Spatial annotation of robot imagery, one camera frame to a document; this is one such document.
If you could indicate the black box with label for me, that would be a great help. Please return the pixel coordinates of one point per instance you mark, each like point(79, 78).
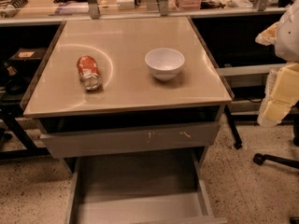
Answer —
point(29, 55)

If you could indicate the black office chair base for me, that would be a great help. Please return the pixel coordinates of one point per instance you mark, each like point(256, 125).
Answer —
point(261, 158)

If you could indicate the red coke can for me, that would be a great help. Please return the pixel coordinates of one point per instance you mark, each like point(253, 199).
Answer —
point(88, 73)

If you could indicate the white ceramic bowl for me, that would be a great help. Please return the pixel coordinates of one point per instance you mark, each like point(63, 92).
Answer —
point(164, 64)

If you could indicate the open middle drawer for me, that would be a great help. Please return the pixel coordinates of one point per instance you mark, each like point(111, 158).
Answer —
point(157, 187)

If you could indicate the grey drawer cabinet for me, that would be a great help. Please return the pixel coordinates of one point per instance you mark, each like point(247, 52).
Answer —
point(129, 95)

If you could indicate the closed top drawer front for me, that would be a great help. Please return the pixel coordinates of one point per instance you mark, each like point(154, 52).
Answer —
point(126, 140)

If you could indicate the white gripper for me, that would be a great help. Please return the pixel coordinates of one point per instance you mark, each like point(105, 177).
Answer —
point(289, 38)

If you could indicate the black coiled tool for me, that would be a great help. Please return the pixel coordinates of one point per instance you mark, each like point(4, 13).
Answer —
point(12, 8)

